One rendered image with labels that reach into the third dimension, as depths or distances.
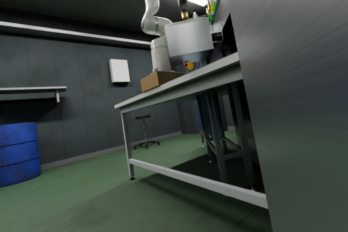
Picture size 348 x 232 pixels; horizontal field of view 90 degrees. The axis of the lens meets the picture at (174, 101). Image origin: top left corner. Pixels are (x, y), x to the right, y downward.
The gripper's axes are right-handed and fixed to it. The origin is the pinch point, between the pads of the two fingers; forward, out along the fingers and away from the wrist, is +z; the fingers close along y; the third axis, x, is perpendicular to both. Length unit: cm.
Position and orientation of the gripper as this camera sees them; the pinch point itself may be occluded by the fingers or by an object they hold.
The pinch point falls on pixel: (184, 10)
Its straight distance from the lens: 106.3
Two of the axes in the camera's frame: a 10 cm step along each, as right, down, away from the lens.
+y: 0.7, 0.7, 10.0
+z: 1.6, 9.8, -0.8
